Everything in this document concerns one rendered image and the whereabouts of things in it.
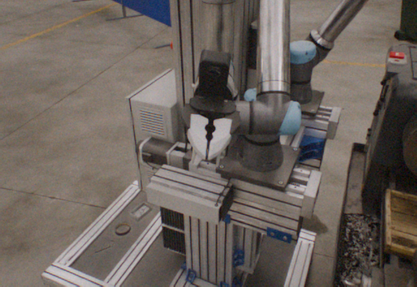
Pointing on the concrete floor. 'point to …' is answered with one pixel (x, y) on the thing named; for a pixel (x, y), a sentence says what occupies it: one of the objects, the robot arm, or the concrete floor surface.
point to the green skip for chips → (408, 13)
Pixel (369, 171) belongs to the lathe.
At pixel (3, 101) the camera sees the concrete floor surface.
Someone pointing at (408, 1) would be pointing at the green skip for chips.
